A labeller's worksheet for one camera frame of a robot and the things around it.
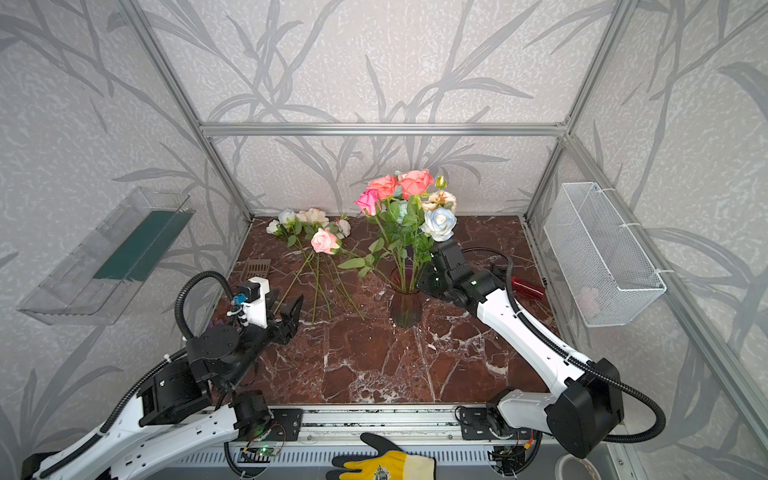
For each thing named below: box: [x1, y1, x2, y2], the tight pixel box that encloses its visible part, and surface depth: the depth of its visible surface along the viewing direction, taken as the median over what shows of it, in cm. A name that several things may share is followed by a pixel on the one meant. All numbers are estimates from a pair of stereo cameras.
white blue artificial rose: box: [420, 207, 458, 242], surface depth 65 cm
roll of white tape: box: [554, 453, 602, 480], surface depth 68 cm
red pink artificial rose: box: [400, 169, 435, 291], surface depth 67 cm
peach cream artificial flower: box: [422, 174, 457, 214], surface depth 74 cm
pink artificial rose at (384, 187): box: [368, 174, 405, 293], surface depth 67 cm
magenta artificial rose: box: [355, 189, 404, 293], surface depth 64 cm
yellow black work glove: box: [326, 432, 436, 480], surface depth 68 cm
